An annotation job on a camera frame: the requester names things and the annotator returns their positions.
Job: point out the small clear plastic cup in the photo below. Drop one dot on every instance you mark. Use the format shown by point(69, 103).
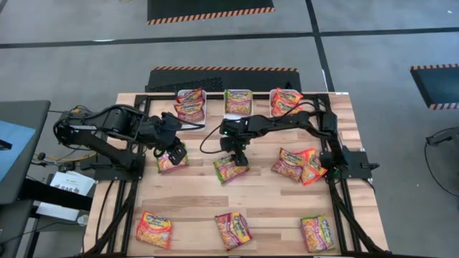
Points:
point(82, 220)

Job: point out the blue desk pad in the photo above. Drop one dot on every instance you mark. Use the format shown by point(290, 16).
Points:
point(14, 157)

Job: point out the black aluminium table frame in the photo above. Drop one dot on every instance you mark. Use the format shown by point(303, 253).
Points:
point(215, 96)

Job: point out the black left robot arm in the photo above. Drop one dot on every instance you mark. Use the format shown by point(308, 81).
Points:
point(114, 123)

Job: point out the black striped-edge floor mat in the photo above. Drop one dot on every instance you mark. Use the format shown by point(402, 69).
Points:
point(251, 80)
point(211, 7)
point(441, 86)

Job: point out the black support beam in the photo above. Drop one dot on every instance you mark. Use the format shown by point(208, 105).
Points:
point(54, 195)

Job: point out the small black round knob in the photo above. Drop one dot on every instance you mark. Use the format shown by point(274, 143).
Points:
point(41, 156)

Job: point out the white plastic bin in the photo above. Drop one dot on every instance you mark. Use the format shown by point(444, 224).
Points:
point(271, 107)
point(201, 122)
point(236, 117)

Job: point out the green Maruchan ramen pack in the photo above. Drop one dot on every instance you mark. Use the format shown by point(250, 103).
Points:
point(238, 102)
point(226, 172)
point(318, 234)
point(165, 165)

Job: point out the black desk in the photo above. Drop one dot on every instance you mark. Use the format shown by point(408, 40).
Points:
point(32, 111)

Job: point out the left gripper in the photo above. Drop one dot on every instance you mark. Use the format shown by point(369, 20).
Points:
point(168, 132)

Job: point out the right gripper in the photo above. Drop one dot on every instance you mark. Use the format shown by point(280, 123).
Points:
point(235, 134)

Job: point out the white paper sheet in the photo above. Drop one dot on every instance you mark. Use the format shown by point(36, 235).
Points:
point(57, 213)

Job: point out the red Maruchan ramen pack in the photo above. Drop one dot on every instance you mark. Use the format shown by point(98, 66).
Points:
point(190, 96)
point(287, 165)
point(233, 231)
point(190, 111)

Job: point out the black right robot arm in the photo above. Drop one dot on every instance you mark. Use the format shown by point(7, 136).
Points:
point(287, 122)

